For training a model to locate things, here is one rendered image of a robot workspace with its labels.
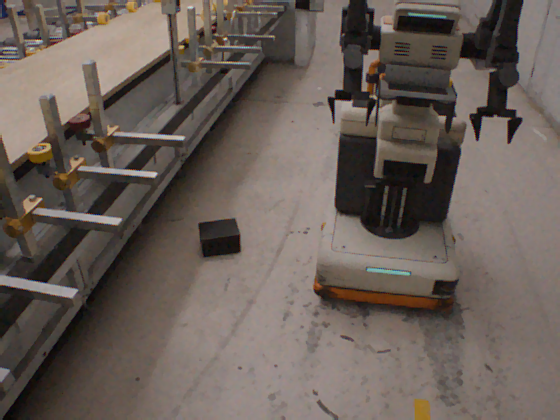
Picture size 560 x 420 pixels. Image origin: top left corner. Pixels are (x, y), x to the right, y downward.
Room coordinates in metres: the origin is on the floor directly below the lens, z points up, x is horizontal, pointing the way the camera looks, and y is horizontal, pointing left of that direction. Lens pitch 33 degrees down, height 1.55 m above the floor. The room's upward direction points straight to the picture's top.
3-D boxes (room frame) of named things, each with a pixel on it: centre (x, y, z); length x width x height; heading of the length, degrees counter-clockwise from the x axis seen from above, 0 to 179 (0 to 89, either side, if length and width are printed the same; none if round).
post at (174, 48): (2.23, 0.49, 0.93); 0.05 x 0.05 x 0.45; 79
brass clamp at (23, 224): (1.04, 0.72, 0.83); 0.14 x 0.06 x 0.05; 169
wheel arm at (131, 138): (1.53, 0.54, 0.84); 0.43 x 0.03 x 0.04; 79
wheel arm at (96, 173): (1.28, 0.58, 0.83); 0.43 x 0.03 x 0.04; 79
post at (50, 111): (1.26, 0.67, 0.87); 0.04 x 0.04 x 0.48; 79
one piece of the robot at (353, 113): (1.89, -0.55, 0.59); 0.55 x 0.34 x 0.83; 79
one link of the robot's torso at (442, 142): (1.63, -0.56, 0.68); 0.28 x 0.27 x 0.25; 79
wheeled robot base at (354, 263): (1.80, -0.53, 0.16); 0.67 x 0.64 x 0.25; 169
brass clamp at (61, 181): (1.28, 0.67, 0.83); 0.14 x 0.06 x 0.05; 169
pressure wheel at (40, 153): (1.32, 0.78, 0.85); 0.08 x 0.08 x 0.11
